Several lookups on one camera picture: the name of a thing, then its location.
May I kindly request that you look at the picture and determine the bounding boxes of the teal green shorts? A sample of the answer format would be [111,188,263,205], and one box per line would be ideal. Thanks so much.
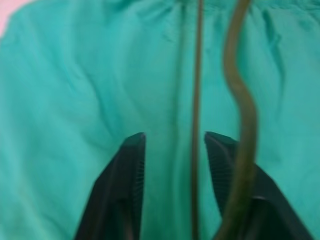
[0,0,320,240]

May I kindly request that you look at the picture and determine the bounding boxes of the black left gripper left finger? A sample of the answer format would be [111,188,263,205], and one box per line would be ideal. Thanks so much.
[73,132,147,240]

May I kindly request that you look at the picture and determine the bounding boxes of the thick olive cable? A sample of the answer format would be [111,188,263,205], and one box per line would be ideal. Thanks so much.
[190,0,258,240]

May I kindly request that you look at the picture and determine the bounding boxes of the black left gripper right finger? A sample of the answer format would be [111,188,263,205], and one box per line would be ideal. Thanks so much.
[204,131,316,240]

